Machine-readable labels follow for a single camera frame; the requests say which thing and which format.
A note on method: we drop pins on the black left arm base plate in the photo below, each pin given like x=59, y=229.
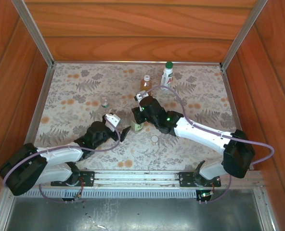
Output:
x=87, y=178

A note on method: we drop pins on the clear tea bottle green label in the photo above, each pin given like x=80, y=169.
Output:
x=136, y=128

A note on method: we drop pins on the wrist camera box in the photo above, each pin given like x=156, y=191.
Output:
x=140, y=96
x=112, y=119

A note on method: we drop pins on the small circuit board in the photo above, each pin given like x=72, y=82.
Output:
x=78, y=196
x=205, y=194

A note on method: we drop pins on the aluminium frame rail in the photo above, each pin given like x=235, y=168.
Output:
x=265, y=211
x=0, y=214

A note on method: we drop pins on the white bottle cap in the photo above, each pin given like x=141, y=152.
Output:
x=154, y=138
x=146, y=77

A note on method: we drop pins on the green bottle cap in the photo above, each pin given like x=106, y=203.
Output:
x=169, y=64

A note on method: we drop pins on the amber drink bottle red label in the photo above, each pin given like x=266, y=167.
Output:
x=145, y=86

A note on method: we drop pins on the white milk drink bottle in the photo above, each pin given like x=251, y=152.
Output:
x=166, y=78

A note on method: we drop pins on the grey metal sheet panel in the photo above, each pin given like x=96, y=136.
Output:
x=145, y=216

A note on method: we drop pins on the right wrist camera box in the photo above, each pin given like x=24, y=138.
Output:
x=140, y=96

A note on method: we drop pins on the aluminium table edge rail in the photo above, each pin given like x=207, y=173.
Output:
x=37, y=113
x=229, y=101
x=133, y=62

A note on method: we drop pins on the aluminium frame post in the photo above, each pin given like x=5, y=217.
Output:
x=244, y=33
x=34, y=33

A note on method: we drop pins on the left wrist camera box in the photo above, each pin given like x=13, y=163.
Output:
x=112, y=119

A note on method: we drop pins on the wide aluminium base rail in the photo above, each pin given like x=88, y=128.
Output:
x=133, y=176

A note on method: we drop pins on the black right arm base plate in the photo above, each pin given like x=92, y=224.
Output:
x=185, y=179

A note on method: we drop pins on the floral patterned tablecloth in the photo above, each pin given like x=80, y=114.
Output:
x=123, y=154

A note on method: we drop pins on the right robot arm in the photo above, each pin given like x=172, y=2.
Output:
x=200, y=134

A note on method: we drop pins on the small clear bottle green label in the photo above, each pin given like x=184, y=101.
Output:
x=104, y=104

